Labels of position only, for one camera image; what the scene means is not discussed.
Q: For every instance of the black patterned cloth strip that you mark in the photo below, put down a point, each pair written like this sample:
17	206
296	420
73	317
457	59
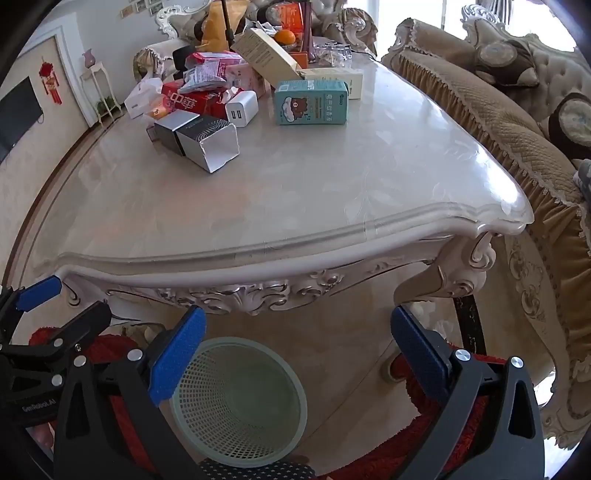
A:
470	323

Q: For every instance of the orange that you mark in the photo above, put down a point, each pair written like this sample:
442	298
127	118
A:
284	37

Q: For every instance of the tan quilted sofa cover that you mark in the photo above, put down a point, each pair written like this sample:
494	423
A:
485	115

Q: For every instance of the pink vase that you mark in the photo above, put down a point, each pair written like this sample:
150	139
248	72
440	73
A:
89	57

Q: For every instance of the small orange box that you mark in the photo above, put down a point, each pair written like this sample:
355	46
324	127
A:
299	60

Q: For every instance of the pink carton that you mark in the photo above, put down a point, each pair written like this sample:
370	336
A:
249	81

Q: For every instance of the black wall television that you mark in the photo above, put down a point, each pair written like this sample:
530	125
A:
18	115

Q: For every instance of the red toothpaste box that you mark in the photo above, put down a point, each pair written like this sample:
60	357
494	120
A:
217	57

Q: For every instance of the red fuzzy garment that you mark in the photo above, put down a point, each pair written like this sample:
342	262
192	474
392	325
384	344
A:
360	466

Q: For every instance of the white slim side table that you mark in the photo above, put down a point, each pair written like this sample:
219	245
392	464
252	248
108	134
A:
99	71

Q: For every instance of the yellow paper bag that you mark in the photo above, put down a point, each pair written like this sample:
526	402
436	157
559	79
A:
214	27

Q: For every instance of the row of wall picture frames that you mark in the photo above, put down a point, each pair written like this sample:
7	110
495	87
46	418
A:
143	7

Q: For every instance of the orange-red printed box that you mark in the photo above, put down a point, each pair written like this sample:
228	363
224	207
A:
288	16

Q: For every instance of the tufted cream carved sofa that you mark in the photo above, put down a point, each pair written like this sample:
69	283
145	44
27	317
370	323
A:
545	323

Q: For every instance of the black tripod stand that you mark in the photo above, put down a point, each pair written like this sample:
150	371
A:
228	27

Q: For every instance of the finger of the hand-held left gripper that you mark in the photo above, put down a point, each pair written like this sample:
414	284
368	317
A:
87	319
39	294

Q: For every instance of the carved white marble-top table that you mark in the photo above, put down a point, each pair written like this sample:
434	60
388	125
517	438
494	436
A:
258	297

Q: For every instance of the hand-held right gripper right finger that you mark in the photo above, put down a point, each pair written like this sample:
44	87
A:
418	357

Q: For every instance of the teal box with bear print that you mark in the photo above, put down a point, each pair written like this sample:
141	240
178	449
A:
309	104

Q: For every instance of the red carton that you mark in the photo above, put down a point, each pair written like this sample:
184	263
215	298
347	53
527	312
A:
184	99

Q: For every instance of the open silver black box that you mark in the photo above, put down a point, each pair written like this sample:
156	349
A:
207	147

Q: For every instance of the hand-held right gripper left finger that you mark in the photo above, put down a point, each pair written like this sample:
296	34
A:
178	357

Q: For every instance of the red knot wall decoration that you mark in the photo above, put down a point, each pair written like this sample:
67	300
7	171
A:
49	74

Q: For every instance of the beige slipper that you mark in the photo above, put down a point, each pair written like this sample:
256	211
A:
392	369

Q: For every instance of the small green plant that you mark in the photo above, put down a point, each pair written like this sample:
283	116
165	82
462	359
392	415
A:
106	105

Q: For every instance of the green mesh wastebasket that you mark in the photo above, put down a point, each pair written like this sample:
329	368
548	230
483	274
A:
240	406

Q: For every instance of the white tissue pack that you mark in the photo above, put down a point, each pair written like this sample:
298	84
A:
141	99

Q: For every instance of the clear glass cup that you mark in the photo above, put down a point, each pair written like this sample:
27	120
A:
342	53
323	50

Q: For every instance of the white charger box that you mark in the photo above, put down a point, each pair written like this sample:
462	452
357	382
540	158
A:
241	108

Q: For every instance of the brown round-pattern cushion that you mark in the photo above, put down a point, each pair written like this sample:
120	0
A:
505	62
572	124

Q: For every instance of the tall cream cardboard box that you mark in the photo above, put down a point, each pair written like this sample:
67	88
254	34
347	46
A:
265	55

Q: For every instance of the red biscuit wrapper white label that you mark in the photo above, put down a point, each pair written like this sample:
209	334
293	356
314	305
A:
205	76

